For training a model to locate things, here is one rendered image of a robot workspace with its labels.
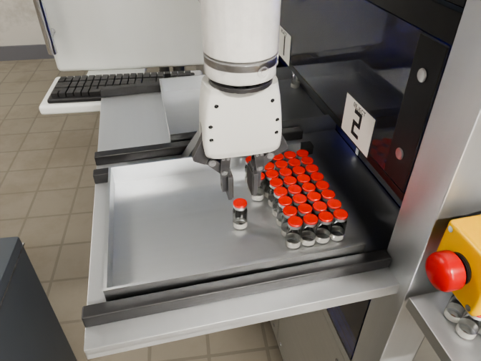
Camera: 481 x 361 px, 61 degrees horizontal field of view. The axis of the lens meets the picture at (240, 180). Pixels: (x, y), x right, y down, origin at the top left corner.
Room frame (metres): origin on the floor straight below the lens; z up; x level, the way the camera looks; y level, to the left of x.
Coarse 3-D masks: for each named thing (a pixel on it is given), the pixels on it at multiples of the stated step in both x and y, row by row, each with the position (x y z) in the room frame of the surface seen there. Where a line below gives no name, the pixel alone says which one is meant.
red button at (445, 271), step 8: (432, 256) 0.28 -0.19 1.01; (440, 256) 0.27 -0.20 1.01; (448, 256) 0.27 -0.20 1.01; (456, 256) 0.27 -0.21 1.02; (432, 264) 0.27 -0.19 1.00; (440, 264) 0.26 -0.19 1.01; (448, 264) 0.26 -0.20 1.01; (456, 264) 0.26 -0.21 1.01; (432, 272) 0.27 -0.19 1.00; (440, 272) 0.26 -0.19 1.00; (448, 272) 0.25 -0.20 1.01; (456, 272) 0.25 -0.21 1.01; (464, 272) 0.25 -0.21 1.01; (432, 280) 0.26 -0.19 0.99; (440, 280) 0.25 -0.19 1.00; (448, 280) 0.25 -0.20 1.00; (456, 280) 0.25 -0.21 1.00; (464, 280) 0.25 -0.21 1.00; (440, 288) 0.25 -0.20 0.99; (448, 288) 0.25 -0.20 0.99; (456, 288) 0.25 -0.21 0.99
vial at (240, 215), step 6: (234, 210) 0.45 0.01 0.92; (240, 210) 0.44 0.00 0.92; (246, 210) 0.45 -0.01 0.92; (234, 216) 0.44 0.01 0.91; (240, 216) 0.44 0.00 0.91; (246, 216) 0.45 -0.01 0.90; (234, 222) 0.44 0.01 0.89; (240, 222) 0.44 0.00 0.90; (246, 222) 0.45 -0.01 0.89; (240, 228) 0.44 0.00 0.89
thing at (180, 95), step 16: (160, 80) 0.90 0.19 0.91; (176, 80) 0.92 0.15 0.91; (192, 80) 0.93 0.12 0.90; (288, 80) 0.98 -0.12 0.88; (176, 96) 0.89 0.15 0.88; (192, 96) 0.89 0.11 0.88; (288, 96) 0.89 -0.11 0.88; (304, 96) 0.89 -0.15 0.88; (176, 112) 0.81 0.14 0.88; (192, 112) 0.81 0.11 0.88; (288, 112) 0.81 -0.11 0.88; (304, 112) 0.81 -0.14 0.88; (320, 112) 0.81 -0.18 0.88; (176, 128) 0.74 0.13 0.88; (192, 128) 0.74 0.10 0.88; (304, 128) 0.72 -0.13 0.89; (320, 128) 0.73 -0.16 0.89
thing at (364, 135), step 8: (352, 104) 0.54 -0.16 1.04; (344, 112) 0.55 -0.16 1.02; (352, 112) 0.53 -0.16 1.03; (360, 112) 0.51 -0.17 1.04; (344, 120) 0.55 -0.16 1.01; (352, 120) 0.53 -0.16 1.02; (368, 120) 0.49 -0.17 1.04; (344, 128) 0.55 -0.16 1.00; (360, 128) 0.50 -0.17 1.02; (368, 128) 0.49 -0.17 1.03; (352, 136) 0.52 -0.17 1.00; (360, 136) 0.50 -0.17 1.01; (368, 136) 0.48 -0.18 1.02; (360, 144) 0.50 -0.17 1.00; (368, 144) 0.48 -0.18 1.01; (368, 152) 0.47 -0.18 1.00
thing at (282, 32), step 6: (282, 30) 0.86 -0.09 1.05; (282, 36) 0.85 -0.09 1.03; (288, 36) 0.82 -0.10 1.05; (282, 42) 0.85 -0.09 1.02; (288, 42) 0.81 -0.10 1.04; (282, 48) 0.85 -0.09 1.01; (288, 48) 0.81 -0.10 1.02; (282, 54) 0.85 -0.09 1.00; (288, 54) 0.81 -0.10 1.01; (288, 60) 0.81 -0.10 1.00
